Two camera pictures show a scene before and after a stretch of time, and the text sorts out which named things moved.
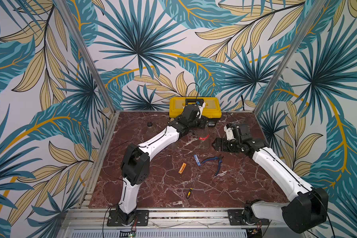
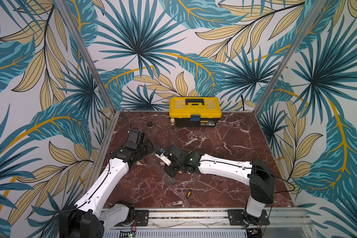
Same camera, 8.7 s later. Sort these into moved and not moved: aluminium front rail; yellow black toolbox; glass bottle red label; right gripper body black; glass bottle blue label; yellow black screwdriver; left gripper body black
Moved: left gripper body black; right gripper body black; glass bottle red label
Not moved: glass bottle blue label; yellow black screwdriver; aluminium front rail; yellow black toolbox
